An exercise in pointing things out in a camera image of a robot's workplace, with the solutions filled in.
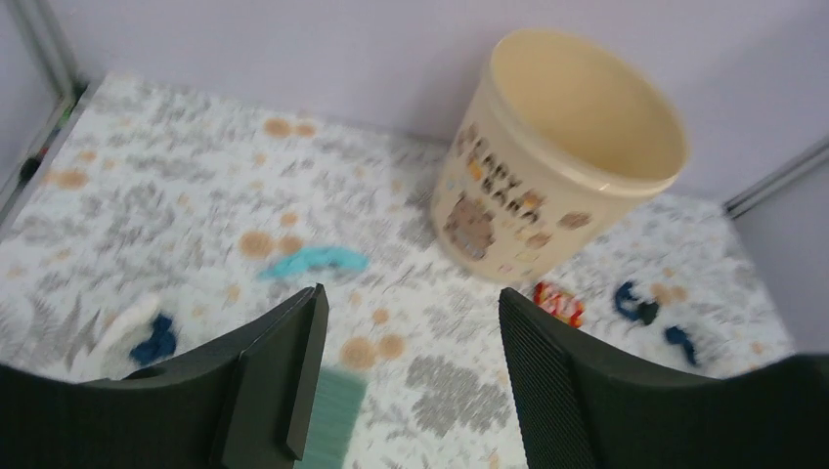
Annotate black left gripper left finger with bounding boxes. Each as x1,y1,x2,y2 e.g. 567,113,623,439
1,285,328,468

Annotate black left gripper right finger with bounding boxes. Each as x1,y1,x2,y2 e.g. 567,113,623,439
499,288,828,468

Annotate green hand brush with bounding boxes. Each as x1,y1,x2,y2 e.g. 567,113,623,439
293,367,368,469

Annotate red yellow candy wrapper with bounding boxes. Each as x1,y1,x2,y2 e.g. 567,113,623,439
533,281,585,328

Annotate dark blue scrap left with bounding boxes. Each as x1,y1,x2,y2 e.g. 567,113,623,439
129,314,178,366

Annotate dark blue scrap near bucket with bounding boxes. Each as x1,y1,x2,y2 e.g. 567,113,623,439
613,280,660,325

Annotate dark blue scrap far right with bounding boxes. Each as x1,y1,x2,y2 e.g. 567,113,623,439
664,325,698,366

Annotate light blue paper scrap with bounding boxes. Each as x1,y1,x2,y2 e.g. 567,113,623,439
257,246,370,280

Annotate floral table mat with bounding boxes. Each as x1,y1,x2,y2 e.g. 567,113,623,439
1,75,794,468

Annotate cream plastic bucket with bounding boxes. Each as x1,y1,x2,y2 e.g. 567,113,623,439
430,28,688,283

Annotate aluminium frame post right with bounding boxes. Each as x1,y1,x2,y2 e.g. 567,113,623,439
723,136,828,219

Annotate aluminium frame post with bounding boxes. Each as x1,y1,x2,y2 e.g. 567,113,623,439
1,1,86,222
723,136,828,219

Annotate aluminium frame post left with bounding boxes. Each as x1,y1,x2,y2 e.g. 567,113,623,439
1,1,86,222

